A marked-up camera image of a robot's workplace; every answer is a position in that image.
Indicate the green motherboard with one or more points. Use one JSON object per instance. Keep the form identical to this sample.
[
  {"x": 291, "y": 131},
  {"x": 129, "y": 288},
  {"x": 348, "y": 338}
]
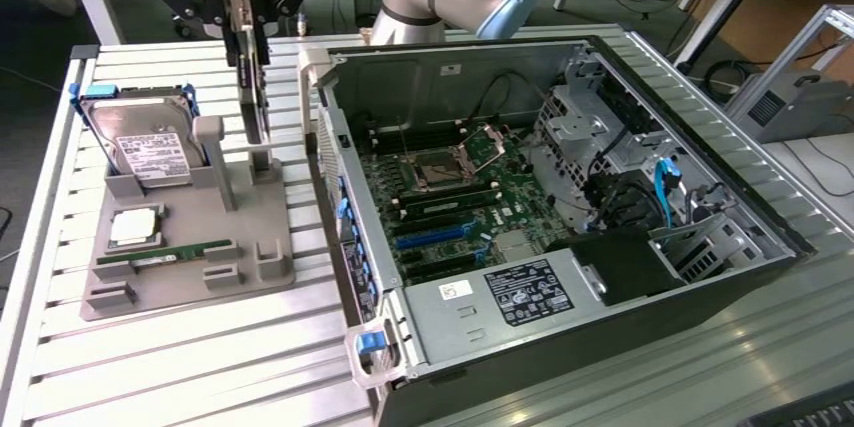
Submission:
[{"x": 520, "y": 197}]

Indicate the silver chipset heatsink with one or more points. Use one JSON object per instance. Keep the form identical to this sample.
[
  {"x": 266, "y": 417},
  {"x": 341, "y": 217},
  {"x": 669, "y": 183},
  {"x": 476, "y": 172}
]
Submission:
[{"x": 516, "y": 246}]

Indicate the graphics card with metal bracket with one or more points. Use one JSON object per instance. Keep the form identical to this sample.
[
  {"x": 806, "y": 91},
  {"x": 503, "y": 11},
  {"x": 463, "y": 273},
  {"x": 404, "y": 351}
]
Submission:
[{"x": 252, "y": 97}]

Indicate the aluminium profile frame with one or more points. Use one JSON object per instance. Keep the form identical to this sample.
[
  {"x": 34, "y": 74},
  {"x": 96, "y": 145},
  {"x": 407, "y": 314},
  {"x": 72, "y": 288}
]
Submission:
[{"x": 834, "y": 17}]

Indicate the blue expansion slot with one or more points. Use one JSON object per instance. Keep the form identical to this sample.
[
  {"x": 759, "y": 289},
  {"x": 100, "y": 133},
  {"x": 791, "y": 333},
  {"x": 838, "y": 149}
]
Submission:
[{"x": 429, "y": 238}]

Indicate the metal socket cover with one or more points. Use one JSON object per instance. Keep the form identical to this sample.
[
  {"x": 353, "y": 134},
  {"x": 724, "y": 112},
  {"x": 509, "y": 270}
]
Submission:
[{"x": 483, "y": 147}]

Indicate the open black PC case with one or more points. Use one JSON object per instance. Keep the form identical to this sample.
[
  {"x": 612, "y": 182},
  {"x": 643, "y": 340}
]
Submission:
[{"x": 467, "y": 392}]

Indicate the black RAM stick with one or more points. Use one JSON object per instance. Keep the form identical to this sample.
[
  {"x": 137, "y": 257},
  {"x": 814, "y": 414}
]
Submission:
[{"x": 440, "y": 207}]

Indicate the thin metal locking lever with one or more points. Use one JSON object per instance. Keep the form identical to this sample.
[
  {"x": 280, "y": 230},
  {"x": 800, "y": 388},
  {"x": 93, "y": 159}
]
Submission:
[{"x": 404, "y": 139}]

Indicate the grey plastic parts rack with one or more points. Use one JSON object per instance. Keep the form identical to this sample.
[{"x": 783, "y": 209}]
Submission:
[{"x": 186, "y": 227}]

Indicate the grey power supply with label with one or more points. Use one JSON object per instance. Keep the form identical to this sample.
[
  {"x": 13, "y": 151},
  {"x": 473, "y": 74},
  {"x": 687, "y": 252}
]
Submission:
[{"x": 453, "y": 327}]

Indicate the black office chair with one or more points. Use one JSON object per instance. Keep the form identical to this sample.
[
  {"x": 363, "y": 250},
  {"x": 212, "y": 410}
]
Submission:
[{"x": 182, "y": 27}]

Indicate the green RAM stick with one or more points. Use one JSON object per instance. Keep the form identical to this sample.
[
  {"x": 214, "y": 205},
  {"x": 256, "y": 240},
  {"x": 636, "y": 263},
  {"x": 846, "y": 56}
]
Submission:
[{"x": 160, "y": 253}]

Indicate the black expansion slot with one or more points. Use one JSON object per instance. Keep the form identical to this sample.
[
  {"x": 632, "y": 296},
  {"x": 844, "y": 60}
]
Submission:
[
  {"x": 440, "y": 267},
  {"x": 427, "y": 226}
]

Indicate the black keyboard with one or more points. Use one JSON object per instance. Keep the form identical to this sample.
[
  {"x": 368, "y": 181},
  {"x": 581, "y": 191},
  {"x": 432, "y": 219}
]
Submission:
[{"x": 814, "y": 417}]

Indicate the blue case latch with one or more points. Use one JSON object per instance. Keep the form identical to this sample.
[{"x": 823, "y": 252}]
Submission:
[{"x": 369, "y": 343}]

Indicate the hard disk in blue carrier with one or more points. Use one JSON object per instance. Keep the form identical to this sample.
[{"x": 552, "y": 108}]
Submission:
[{"x": 142, "y": 122}]

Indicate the CPU socket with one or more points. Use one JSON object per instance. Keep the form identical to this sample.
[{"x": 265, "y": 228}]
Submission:
[{"x": 436, "y": 172}]

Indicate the silver CPU chip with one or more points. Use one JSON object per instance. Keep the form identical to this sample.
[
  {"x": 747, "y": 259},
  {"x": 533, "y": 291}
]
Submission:
[{"x": 133, "y": 227}]

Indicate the grey computer tower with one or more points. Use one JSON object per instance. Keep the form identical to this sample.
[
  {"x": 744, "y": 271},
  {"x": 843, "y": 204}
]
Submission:
[{"x": 800, "y": 107}]

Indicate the black stand pole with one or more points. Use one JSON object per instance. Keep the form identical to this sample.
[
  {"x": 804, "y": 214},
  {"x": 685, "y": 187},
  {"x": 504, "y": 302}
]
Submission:
[{"x": 731, "y": 2}]

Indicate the silver metal disk bay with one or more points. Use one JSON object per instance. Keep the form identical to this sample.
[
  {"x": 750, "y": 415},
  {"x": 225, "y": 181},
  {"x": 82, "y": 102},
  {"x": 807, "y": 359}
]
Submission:
[{"x": 573, "y": 137}]

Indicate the small blue slot clip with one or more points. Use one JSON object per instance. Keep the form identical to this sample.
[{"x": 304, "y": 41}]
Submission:
[{"x": 343, "y": 208}]

